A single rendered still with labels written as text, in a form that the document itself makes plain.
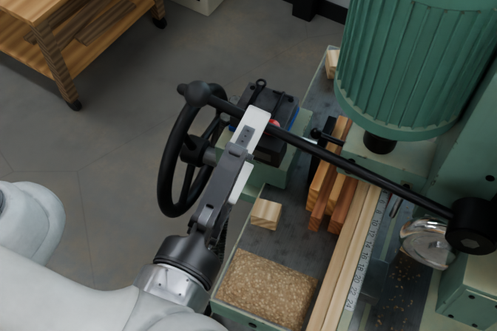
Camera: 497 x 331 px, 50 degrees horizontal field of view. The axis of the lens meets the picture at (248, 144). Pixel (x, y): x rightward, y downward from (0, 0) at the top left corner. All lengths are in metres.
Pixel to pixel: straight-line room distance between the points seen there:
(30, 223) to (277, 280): 0.47
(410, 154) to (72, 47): 1.67
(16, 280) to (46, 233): 0.65
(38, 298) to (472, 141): 0.51
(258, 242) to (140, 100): 1.45
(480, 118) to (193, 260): 0.36
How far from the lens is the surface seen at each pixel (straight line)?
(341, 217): 0.87
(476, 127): 0.67
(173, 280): 0.59
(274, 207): 0.88
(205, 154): 1.07
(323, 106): 1.05
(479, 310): 0.78
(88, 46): 2.26
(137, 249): 1.90
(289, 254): 0.89
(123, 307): 0.42
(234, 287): 0.84
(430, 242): 0.79
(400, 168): 0.84
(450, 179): 0.77
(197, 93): 0.66
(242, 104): 0.92
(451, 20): 0.56
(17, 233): 1.02
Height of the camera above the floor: 1.72
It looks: 56 degrees down
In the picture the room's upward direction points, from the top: straight up
